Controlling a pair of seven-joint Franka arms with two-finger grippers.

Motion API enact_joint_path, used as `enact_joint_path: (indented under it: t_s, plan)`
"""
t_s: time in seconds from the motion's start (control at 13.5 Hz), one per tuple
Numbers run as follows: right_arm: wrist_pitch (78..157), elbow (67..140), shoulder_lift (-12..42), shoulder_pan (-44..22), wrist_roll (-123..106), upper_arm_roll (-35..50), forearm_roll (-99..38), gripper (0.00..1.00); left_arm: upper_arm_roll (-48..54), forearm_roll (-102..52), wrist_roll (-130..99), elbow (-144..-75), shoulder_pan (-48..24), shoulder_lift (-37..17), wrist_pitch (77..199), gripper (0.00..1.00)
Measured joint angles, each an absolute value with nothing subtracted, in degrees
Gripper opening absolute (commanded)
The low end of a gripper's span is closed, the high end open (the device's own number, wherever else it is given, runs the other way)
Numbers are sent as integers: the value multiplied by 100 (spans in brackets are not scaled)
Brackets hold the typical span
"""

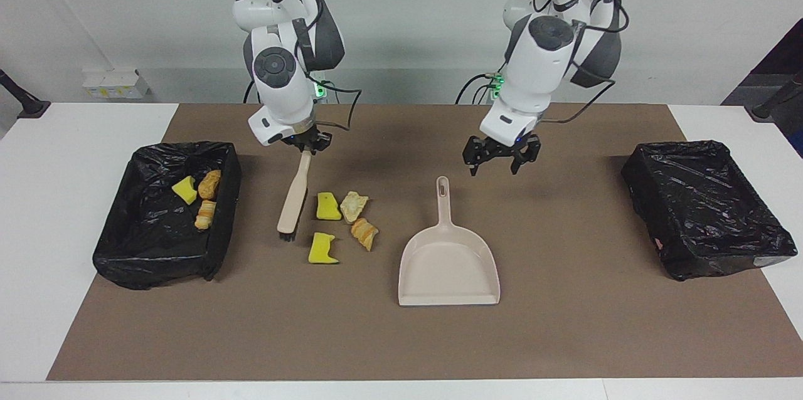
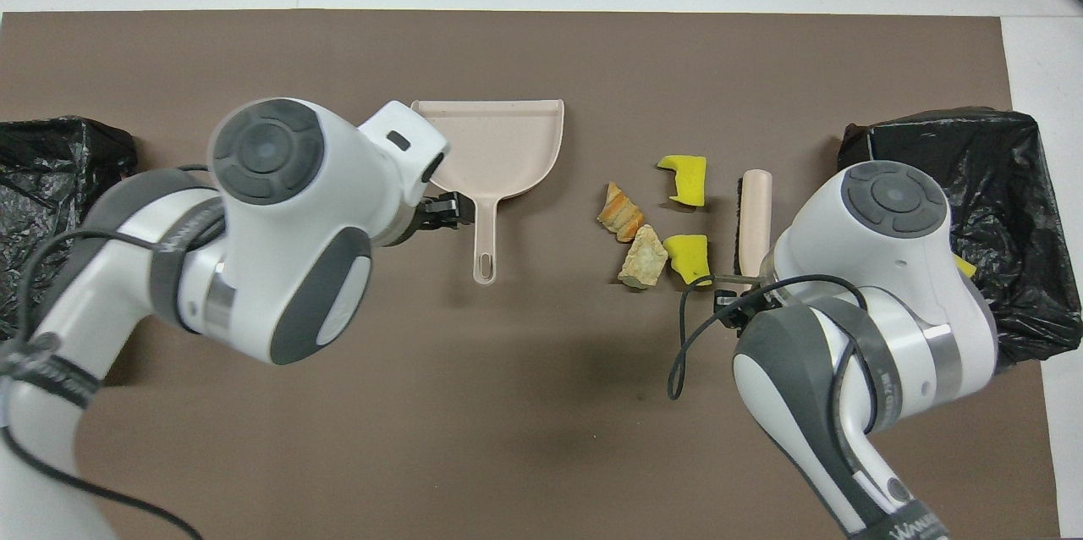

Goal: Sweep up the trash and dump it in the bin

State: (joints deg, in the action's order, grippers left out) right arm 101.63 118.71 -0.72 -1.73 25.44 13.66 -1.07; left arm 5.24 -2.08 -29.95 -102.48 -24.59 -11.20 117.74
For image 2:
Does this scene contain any pale bread chunk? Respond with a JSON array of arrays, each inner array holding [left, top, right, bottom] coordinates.
[[617, 223, 669, 291]]

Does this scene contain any beige plastic dustpan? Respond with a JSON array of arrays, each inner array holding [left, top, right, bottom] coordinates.
[[410, 97, 566, 287]]

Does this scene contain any orange striped pastry piece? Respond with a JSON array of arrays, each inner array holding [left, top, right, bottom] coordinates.
[[596, 181, 646, 243]]

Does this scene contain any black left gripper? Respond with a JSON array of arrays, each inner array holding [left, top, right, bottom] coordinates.
[[393, 190, 476, 247]]

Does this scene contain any beige hand brush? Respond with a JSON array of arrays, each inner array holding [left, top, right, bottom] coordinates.
[[737, 168, 774, 279]]

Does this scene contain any notched yellow sponge chunk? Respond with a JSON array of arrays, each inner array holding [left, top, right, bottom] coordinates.
[[657, 153, 708, 208]]

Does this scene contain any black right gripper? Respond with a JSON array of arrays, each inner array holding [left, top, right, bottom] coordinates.
[[714, 289, 784, 330]]

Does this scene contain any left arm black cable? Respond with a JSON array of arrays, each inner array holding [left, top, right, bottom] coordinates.
[[0, 163, 231, 540]]

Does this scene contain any black bag lined bin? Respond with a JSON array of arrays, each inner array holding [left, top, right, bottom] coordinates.
[[837, 106, 1083, 368]]

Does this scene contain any black bin with pink label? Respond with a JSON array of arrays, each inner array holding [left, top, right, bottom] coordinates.
[[0, 115, 139, 343]]

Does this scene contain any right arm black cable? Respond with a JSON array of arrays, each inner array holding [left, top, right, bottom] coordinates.
[[666, 273, 877, 441]]

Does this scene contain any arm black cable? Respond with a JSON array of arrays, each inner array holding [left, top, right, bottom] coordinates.
[[0, 163, 231, 540], [666, 273, 877, 441]]

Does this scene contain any brown table mat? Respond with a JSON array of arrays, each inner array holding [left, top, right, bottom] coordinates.
[[0, 8, 1061, 540]]

